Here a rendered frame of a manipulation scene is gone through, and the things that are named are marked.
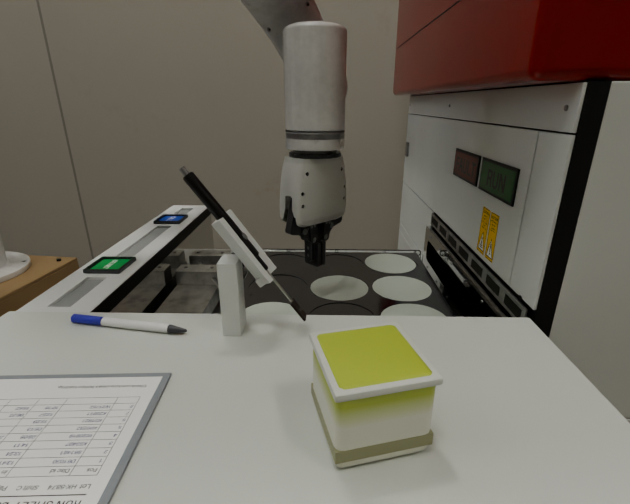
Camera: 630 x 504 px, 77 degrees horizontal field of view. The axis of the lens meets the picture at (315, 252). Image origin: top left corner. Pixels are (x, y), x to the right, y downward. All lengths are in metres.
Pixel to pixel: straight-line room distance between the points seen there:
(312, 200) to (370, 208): 2.01
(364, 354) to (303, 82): 0.37
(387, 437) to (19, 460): 0.26
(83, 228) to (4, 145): 0.70
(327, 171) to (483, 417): 0.37
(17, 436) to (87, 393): 0.05
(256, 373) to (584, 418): 0.28
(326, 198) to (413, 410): 0.37
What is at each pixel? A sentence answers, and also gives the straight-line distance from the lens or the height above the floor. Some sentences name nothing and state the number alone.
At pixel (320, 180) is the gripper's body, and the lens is 0.57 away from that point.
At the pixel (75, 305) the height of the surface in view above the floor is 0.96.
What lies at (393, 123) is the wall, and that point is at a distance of 2.50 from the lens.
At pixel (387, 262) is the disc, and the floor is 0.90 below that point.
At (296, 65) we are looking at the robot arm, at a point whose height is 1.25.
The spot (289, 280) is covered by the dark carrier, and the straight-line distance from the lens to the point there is 0.72.
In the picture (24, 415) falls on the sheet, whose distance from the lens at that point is 0.41.
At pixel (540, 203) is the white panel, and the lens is 0.51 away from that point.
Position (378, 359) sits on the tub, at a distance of 0.29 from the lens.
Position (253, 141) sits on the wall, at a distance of 2.55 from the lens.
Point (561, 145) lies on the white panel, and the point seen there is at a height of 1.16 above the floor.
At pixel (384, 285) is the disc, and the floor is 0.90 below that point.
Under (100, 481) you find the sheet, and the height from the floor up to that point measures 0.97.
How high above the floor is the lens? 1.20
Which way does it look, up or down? 21 degrees down
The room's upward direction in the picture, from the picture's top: straight up
